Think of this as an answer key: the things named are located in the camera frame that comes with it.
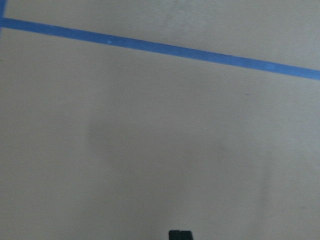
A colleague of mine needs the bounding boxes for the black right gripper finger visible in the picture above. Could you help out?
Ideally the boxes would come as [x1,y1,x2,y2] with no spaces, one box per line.
[180,230,193,240]
[168,230,181,240]

